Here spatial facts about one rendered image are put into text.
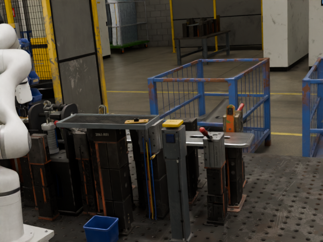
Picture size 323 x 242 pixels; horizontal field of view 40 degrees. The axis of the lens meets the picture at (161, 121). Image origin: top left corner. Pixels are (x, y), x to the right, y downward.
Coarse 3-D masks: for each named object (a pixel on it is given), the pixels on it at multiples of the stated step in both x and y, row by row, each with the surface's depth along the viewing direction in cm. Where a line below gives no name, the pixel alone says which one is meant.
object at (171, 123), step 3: (168, 120) 159; (171, 120) 159; (174, 120) 158; (177, 120) 158; (180, 120) 158; (165, 123) 155; (168, 123) 155; (171, 123) 154; (174, 123) 154; (177, 123) 154; (180, 123) 155; (162, 126) 155; (165, 126) 155; (168, 126) 154; (171, 126) 154; (174, 126) 153; (177, 126) 153
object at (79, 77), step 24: (48, 0) 459; (72, 0) 501; (48, 24) 462; (72, 24) 502; (96, 24) 543; (48, 48) 471; (72, 48) 505; (96, 48) 549; (72, 72) 508; (96, 72) 553; (72, 96) 510; (96, 96) 556
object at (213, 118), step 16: (192, 64) 470; (256, 64) 418; (160, 80) 384; (176, 80) 377; (192, 80) 370; (208, 80) 364; (224, 80) 357; (256, 80) 419; (240, 96) 477; (256, 96) 423; (224, 112) 427; (208, 128) 436; (256, 128) 479; (256, 144) 425
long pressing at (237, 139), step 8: (128, 136) 200; (224, 136) 188; (232, 136) 187; (240, 136) 186; (248, 136) 185; (192, 144) 183; (200, 144) 181; (224, 144) 178; (232, 144) 177; (240, 144) 176; (248, 144) 177
